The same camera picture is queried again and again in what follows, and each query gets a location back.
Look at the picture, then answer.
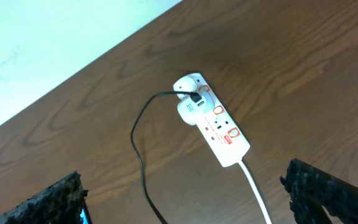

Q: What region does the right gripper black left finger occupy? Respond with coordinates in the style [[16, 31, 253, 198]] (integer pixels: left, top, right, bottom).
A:
[[0, 171, 88, 224]]

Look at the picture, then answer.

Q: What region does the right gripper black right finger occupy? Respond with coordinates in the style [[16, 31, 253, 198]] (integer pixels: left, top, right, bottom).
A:
[[280, 158, 358, 224]]

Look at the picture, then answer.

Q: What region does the blue Galaxy smartphone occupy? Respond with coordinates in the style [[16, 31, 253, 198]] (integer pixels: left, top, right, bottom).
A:
[[80, 203, 92, 224]]

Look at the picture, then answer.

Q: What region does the black charger cable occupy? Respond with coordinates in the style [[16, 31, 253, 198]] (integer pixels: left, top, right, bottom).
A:
[[130, 90, 198, 224]]

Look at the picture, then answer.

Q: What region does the white charger adapter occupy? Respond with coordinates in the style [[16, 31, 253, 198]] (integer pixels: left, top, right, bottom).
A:
[[177, 91, 214, 126]]

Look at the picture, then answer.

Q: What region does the black charger plug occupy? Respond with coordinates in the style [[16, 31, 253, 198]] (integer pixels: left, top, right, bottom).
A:
[[190, 92, 202, 103]]

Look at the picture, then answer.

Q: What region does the white power strip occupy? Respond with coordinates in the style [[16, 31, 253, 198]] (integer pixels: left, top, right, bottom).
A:
[[173, 73, 250, 169]]

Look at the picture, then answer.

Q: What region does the white power strip cord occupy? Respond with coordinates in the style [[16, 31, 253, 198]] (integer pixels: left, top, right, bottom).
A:
[[237, 159, 273, 224]]

